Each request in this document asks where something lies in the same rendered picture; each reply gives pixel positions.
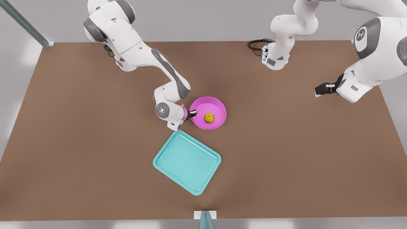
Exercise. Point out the pink round plate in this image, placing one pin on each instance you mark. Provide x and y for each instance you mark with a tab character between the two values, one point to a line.
208	113

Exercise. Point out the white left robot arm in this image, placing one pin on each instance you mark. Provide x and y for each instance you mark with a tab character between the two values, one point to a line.
375	54

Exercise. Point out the orange fruit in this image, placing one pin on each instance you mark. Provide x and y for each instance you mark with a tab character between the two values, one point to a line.
209	118

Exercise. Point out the teal rectangular tray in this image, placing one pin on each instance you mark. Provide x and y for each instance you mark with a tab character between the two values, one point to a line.
187	162

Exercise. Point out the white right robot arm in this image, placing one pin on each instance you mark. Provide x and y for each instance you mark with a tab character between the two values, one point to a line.
133	47

